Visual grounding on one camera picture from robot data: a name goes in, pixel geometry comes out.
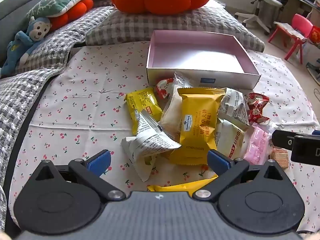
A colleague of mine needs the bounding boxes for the white packet with red label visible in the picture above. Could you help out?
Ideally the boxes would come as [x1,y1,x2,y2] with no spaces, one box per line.
[215,117,250,159]

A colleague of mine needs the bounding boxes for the grey checked quilt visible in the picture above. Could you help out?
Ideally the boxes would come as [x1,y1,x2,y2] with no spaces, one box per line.
[0,5,117,240]

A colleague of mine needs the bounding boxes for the brown wafer snack packet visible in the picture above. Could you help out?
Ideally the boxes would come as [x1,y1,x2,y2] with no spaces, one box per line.
[269,147,290,170]

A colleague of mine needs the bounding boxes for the green snowflake pillow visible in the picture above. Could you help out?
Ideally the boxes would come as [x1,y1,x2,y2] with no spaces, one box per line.
[25,0,102,22]

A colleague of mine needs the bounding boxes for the red paper bag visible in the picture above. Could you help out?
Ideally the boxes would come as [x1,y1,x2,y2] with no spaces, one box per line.
[310,26,320,47]

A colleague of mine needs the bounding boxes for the red plastic child chair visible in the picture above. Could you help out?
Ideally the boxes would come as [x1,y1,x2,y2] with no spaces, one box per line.
[269,14,314,64]

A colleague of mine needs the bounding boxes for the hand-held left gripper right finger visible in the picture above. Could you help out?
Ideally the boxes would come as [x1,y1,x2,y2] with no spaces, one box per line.
[192,149,289,202]

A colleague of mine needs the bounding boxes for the blue monkey plush toy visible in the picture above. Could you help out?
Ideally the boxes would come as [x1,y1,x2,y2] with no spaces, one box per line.
[0,16,53,78]

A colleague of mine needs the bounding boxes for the pink snack packet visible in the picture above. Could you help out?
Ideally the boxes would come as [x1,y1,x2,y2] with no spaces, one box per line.
[242,120,278,165]

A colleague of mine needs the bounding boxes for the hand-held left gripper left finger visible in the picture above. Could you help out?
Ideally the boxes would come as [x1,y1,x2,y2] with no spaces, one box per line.
[34,149,127,201]

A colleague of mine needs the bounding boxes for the large yellow snack packet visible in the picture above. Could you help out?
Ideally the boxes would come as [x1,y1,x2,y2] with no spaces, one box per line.
[146,175,218,197]
[169,86,227,165]

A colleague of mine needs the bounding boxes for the cherry print cloth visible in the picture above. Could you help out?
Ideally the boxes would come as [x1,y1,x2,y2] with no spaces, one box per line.
[9,41,320,230]

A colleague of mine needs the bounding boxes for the newspaper print snack packet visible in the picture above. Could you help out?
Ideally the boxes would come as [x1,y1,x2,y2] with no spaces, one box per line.
[217,87,250,125]
[121,110,182,182]

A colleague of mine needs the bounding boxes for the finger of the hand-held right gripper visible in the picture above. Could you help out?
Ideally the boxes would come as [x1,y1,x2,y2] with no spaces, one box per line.
[272,129,295,152]

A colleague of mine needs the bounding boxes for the grey checkered quilted blanket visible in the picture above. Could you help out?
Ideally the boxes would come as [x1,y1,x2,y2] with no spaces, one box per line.
[85,5,265,53]

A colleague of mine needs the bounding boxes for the small yellow snack packet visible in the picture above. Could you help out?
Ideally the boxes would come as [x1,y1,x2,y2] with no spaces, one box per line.
[124,87,163,135]

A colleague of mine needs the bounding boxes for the dark grey sofa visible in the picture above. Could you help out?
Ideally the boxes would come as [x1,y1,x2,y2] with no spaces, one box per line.
[0,0,124,67]

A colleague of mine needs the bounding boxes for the patterned cloth on chair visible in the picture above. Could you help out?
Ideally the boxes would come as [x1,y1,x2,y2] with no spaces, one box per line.
[274,21,307,40]

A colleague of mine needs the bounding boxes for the clear packet with white cake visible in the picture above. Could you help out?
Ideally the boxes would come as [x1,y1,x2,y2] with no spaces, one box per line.
[159,72,195,140]

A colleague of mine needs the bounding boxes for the wooden desk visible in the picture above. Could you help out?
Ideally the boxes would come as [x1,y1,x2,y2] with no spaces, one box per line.
[282,0,320,20]

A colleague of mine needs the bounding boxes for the pink cardboard box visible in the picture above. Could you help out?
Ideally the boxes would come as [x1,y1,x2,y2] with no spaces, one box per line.
[146,30,262,90]

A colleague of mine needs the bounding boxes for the red and white candy packet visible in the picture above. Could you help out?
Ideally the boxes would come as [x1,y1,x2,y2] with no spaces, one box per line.
[154,78,174,100]
[246,92,272,124]

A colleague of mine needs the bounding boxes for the small orange cushion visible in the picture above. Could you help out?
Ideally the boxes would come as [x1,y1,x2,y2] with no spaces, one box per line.
[49,0,94,32]

